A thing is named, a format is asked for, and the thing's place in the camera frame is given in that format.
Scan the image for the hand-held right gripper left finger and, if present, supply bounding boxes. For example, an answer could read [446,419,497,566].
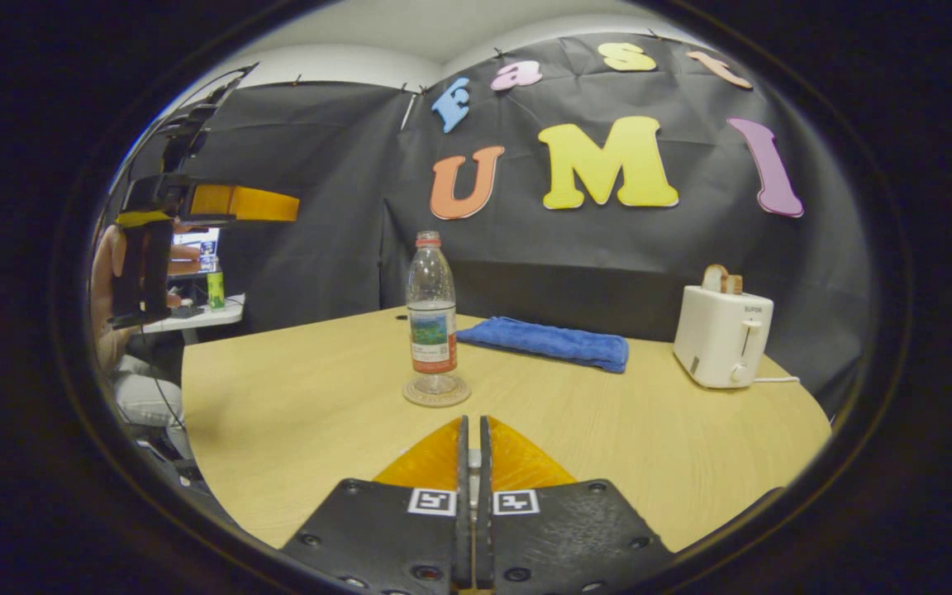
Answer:
[278,415,472,595]

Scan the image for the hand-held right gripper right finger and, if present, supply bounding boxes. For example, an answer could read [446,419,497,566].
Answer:
[478,415,677,595]

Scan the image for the round brown coaster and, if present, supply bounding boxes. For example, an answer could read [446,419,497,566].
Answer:
[402,375,473,409]

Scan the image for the clear plastic water bottle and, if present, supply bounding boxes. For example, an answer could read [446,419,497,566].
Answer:
[406,231,459,396]

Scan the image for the computer monitor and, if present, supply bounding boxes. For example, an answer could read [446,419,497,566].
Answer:
[170,227,221,259]

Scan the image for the white side desk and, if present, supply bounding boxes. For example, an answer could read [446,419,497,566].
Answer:
[142,293,246,335]

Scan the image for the person's light trousers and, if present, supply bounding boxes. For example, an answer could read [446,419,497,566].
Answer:
[112,355,193,459]

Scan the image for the black backdrop cloth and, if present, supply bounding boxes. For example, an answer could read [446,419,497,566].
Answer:
[125,31,873,422]

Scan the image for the blue folded towel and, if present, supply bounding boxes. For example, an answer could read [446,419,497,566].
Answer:
[455,317,631,374]

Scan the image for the white toaster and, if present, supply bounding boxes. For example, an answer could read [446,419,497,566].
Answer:
[674,284,775,390]

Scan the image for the bread slice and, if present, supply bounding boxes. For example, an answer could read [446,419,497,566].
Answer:
[702,264,744,296]

